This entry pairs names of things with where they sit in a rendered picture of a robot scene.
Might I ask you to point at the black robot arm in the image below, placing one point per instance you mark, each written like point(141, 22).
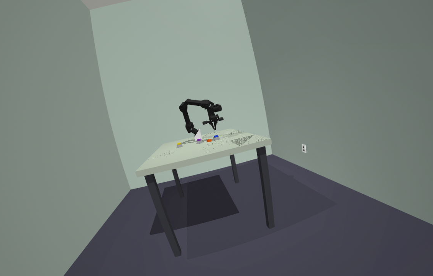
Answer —
point(204, 104)

